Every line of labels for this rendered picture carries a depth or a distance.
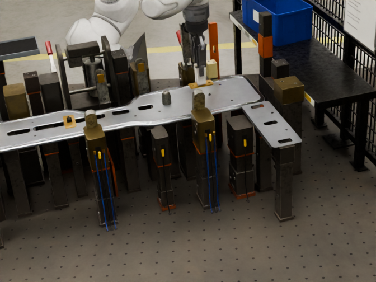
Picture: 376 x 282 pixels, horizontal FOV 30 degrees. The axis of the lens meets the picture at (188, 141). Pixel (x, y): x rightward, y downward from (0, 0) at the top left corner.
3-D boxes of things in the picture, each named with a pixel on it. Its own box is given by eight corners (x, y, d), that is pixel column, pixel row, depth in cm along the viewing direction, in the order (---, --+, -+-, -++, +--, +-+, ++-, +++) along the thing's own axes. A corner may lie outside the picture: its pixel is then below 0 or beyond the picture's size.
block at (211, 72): (212, 149, 272) (207, 64, 253) (210, 145, 275) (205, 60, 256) (221, 147, 273) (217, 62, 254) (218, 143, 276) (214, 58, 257)
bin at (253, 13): (276, 47, 270) (276, 15, 264) (240, 21, 295) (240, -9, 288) (313, 38, 275) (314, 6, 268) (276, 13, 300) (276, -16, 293)
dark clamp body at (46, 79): (57, 176, 264) (39, 85, 244) (53, 160, 274) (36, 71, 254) (76, 172, 266) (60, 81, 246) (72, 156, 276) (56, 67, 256)
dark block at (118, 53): (126, 157, 272) (113, 58, 250) (122, 148, 277) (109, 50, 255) (139, 154, 273) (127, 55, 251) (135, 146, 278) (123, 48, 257)
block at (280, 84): (281, 178, 253) (282, 89, 234) (273, 167, 259) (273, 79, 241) (302, 173, 254) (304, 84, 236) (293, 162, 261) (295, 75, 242)
